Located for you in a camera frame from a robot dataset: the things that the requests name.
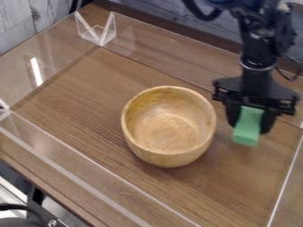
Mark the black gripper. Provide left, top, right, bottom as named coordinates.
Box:
left=213, top=60, right=299, bottom=134

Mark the green rectangular stick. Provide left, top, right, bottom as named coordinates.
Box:
left=233, top=106, right=264, bottom=146

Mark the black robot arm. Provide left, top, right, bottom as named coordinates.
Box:
left=183, top=0, right=299, bottom=134

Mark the wooden bowl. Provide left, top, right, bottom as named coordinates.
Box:
left=120, top=86, right=217, bottom=168

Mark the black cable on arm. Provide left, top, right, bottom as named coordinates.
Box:
left=276, top=52, right=303, bottom=82

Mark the clear acrylic enclosure wall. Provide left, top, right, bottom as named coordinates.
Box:
left=0, top=7, right=303, bottom=227

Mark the black table leg bracket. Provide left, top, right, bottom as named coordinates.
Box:
left=26, top=187, right=68, bottom=227

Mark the black cable lower left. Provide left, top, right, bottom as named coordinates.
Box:
left=0, top=203, right=45, bottom=227

